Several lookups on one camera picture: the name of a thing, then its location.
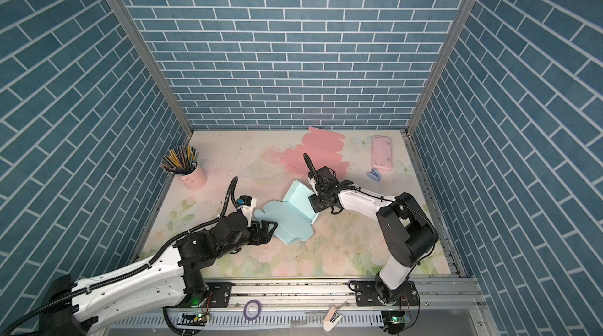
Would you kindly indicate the purple tape roll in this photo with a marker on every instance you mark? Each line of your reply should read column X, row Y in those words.
column 252, row 310

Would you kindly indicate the pink metal pencil bucket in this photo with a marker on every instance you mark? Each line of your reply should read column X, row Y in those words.
column 195, row 180

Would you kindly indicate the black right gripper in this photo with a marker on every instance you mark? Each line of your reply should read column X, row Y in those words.
column 314, row 203

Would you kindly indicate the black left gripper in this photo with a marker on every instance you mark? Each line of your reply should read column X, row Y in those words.
column 256, row 228

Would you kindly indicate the bundle of colored pencils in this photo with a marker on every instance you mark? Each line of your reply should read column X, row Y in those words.
column 181, row 160

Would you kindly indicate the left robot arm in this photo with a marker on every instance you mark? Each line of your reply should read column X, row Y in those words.
column 171, row 277

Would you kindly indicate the pink paper box sheet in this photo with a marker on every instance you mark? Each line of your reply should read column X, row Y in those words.
column 324, row 149

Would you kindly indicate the aluminium front rail frame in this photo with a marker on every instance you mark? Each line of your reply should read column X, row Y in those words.
column 450, row 301

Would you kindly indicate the pink pencil case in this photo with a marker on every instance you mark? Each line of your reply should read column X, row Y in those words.
column 382, row 153

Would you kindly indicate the white pink clip tool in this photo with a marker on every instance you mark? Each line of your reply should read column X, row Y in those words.
column 332, row 318

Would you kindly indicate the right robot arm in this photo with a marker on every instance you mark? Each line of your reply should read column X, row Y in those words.
column 407, row 231

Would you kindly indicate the mint green paper box sheet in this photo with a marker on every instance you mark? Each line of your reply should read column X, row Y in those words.
column 294, row 215

